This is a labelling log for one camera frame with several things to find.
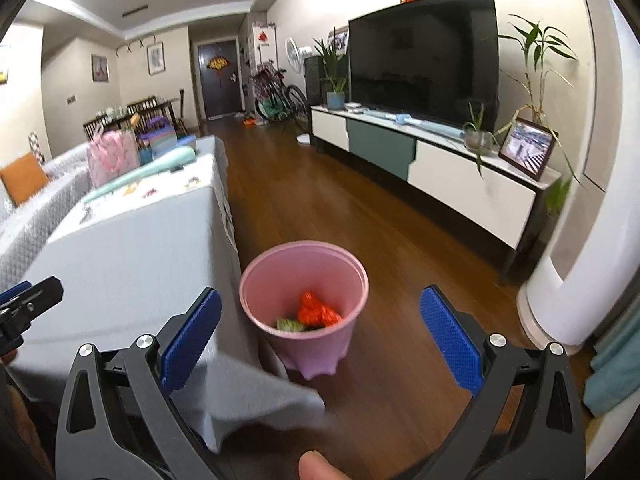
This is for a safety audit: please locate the red plastic bag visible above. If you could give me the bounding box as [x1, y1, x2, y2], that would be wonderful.
[296, 290, 343, 330]

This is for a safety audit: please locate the green paper leaflet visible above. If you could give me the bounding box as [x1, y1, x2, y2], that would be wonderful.
[276, 318, 307, 333]

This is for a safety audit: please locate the pink trash bin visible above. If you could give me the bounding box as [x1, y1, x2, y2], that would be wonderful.
[239, 240, 369, 380]

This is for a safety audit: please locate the person's right hand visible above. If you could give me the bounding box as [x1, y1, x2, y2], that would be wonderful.
[298, 451, 349, 480]

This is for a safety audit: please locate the grey tablecloth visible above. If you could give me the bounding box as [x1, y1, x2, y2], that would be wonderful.
[10, 136, 324, 451]

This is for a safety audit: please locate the grey covered sofa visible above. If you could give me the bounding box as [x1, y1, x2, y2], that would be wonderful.
[0, 142, 92, 290]

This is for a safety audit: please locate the white air conditioner column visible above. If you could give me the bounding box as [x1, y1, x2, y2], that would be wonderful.
[516, 0, 639, 354]

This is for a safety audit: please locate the orange cushion far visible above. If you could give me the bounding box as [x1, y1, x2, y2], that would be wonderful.
[1, 153, 49, 206]

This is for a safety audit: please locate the white green tv cabinet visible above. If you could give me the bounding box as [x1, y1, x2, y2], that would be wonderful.
[310, 105, 560, 280]

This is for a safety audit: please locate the white printed table mat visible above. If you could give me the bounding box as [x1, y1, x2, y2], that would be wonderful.
[48, 148, 220, 244]

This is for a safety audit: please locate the pink gift bag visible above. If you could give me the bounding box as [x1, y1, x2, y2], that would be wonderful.
[87, 125, 140, 188]

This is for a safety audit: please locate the mint green long pillow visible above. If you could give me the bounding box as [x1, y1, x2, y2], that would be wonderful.
[81, 145, 196, 205]

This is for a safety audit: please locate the small glass plant pot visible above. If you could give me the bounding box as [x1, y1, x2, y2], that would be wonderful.
[463, 102, 497, 178]

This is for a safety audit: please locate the blue plate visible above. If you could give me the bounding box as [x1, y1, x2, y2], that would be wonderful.
[176, 134, 196, 150]

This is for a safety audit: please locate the stack of coloured bowls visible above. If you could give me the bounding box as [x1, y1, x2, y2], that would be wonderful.
[144, 124, 177, 158]

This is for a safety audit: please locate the dining table with chairs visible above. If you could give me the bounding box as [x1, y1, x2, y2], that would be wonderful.
[82, 89, 186, 140]

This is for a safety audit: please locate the light blue rod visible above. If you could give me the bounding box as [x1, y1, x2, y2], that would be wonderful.
[363, 110, 464, 140]

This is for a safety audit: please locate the framed picture dark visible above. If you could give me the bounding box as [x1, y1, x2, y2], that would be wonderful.
[91, 54, 110, 82]

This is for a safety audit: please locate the dark entrance door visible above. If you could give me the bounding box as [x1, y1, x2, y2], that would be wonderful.
[196, 40, 244, 120]

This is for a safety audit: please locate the bicycle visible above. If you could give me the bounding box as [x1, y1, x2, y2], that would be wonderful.
[250, 62, 310, 133]

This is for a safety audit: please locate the potted plant blue pot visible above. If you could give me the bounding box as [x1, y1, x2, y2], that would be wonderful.
[314, 26, 349, 110]

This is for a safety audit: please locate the black television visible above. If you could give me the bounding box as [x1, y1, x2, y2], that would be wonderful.
[348, 0, 499, 130]

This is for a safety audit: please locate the framed picture white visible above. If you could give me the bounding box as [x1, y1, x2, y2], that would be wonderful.
[146, 41, 166, 76]

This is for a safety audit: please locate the black speaker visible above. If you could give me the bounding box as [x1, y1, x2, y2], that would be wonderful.
[304, 55, 331, 106]

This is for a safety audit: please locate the white standing fan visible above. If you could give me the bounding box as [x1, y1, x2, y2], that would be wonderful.
[285, 37, 312, 145]

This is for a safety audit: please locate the tall bamboo plant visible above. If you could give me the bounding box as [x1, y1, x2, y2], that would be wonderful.
[495, 13, 578, 182]

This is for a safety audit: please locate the photo frame on cabinet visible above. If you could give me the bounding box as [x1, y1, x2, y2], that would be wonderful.
[498, 118, 555, 181]

